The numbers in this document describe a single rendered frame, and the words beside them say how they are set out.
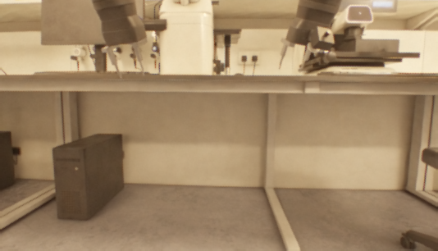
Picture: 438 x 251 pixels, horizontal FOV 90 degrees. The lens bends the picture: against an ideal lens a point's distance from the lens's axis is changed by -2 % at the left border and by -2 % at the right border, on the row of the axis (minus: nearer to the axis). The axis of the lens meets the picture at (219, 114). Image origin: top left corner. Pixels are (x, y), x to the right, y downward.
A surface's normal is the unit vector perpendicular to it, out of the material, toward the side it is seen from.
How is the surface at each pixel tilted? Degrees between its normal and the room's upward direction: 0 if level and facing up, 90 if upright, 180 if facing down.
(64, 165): 90
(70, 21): 86
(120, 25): 110
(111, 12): 122
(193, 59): 90
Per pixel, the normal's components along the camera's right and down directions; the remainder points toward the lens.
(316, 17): 0.09, 0.61
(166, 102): -0.05, 0.10
